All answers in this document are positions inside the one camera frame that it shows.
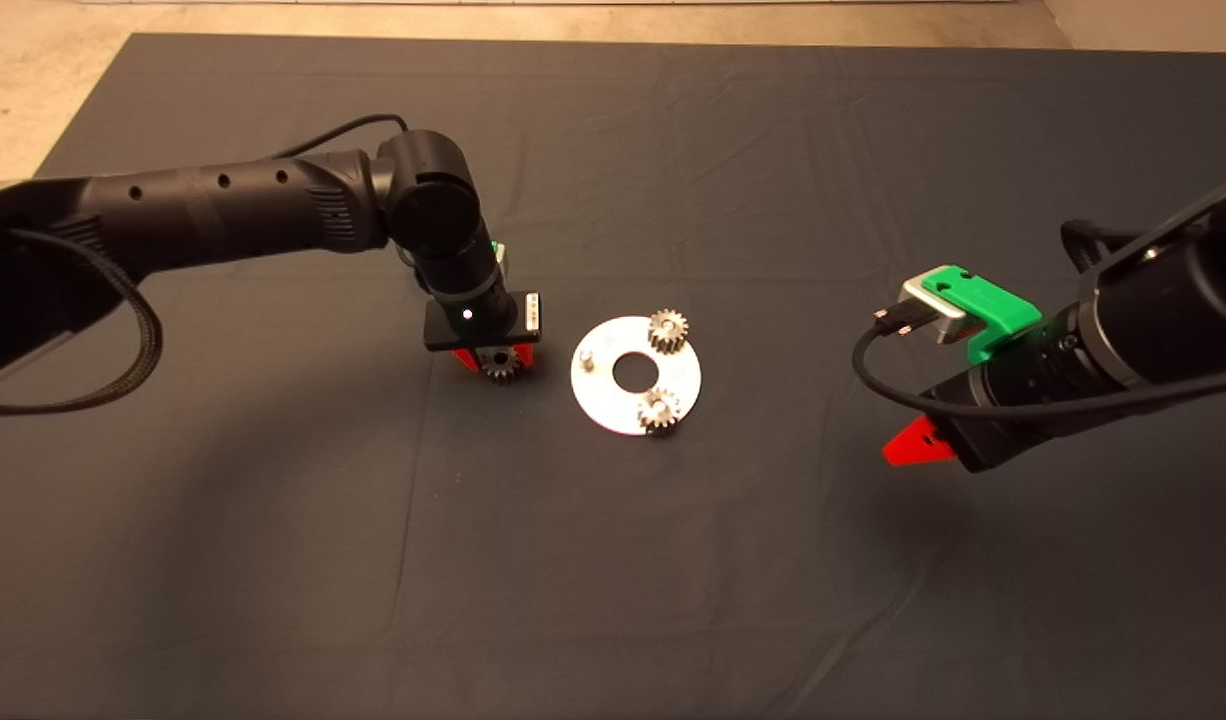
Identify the black left camera cable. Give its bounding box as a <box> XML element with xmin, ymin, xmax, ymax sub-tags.
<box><xmin>273</xmin><ymin>113</ymin><xmax>421</xmax><ymax>291</ymax></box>

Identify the round metal carrier plate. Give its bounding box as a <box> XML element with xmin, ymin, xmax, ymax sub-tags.
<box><xmin>570</xmin><ymin>316</ymin><xmax>703</xmax><ymax>437</ymax></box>

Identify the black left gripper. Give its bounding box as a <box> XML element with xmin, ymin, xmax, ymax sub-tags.
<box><xmin>422</xmin><ymin>290</ymin><xmax>543</xmax><ymax>373</ymax></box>

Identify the dark table cloth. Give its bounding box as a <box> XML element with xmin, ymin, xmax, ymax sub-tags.
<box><xmin>0</xmin><ymin>33</ymin><xmax>1226</xmax><ymax>720</ymax></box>

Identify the small steel planetary gear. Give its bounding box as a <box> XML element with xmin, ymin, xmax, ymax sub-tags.
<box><xmin>646</xmin><ymin>308</ymin><xmax>692</xmax><ymax>354</ymax></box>
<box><xmin>637</xmin><ymin>387</ymin><xmax>684</xmax><ymax>435</ymax></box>
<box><xmin>479</xmin><ymin>345</ymin><xmax>523</xmax><ymax>386</ymax></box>

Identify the green right camera mount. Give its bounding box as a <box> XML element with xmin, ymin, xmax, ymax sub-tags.
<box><xmin>923</xmin><ymin>264</ymin><xmax>1043</xmax><ymax>363</ymax></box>

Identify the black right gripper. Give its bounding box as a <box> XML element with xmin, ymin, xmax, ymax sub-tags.
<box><xmin>882</xmin><ymin>368</ymin><xmax>1059</xmax><ymax>473</ymax></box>

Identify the black braided hose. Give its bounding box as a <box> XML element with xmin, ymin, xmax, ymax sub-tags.
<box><xmin>0</xmin><ymin>228</ymin><xmax>164</xmax><ymax>417</ymax></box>

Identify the silver right camera box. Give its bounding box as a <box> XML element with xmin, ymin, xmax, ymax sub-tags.
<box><xmin>901</xmin><ymin>277</ymin><xmax>970</xmax><ymax>346</ymax></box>

